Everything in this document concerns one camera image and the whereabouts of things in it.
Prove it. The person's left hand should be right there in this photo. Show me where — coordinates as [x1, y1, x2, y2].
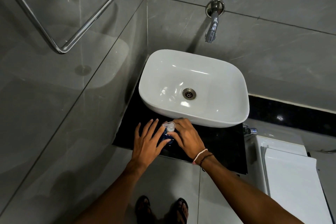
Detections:
[130, 119, 172, 170]

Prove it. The person's right hand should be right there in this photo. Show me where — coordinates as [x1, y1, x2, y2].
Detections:
[166, 118, 207, 160]

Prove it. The blue soap pump bottle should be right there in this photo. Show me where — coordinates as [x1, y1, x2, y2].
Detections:
[157, 121, 177, 146]

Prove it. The person's left forearm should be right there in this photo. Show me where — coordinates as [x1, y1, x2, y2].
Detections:
[73, 162, 148, 224]

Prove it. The person's right forearm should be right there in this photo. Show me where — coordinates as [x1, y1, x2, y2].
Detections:
[194, 155, 305, 224]

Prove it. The metal sink drain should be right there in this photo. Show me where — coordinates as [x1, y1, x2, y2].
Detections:
[182, 88, 197, 100]

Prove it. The black sandal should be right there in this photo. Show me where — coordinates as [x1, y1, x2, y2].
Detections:
[135, 195, 156, 224]
[171, 198, 189, 224]

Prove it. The white ceramic sink basin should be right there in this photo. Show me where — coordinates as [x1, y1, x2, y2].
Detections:
[138, 49, 250, 128]

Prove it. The chrome angle valve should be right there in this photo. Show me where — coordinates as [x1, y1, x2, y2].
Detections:
[243, 124, 258, 136]

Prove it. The white toilet cistern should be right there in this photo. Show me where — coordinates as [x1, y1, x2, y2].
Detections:
[248, 135, 308, 196]

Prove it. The pink white wrist bracelet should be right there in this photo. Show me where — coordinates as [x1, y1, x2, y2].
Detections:
[192, 148, 208, 165]

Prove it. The black thread wrist bracelet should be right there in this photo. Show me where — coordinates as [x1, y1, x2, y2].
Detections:
[199, 153, 215, 172]

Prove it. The chrome towel rail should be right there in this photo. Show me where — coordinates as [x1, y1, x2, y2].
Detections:
[0, 0, 119, 54]

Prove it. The chrome wall faucet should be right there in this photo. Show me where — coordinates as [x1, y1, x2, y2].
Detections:
[204, 0, 225, 44]

